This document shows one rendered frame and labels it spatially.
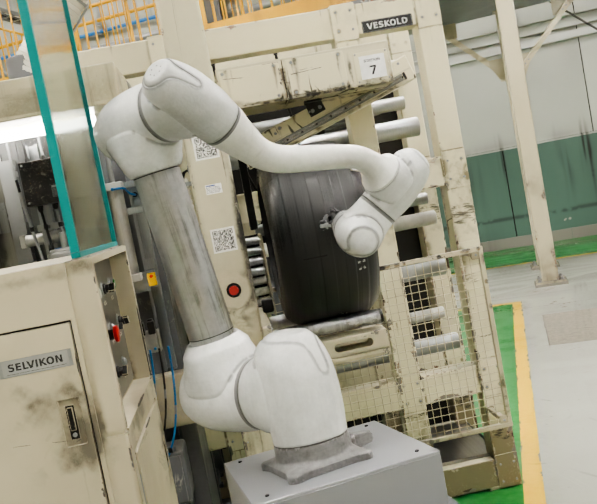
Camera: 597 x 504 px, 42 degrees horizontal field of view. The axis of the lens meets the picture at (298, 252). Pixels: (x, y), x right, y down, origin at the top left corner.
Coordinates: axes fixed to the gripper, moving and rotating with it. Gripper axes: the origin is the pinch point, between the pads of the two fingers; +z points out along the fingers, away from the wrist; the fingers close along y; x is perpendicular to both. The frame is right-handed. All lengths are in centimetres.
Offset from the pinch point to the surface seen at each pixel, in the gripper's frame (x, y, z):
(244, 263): 13.6, 27.5, 21.8
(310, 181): -9.3, 4.3, 9.6
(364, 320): 35.9, -5.1, 10.8
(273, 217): -1.2, 16.9, 8.1
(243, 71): -44, 15, 56
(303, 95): -33, -3, 55
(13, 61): -61, 90, 60
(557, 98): 45, -453, 842
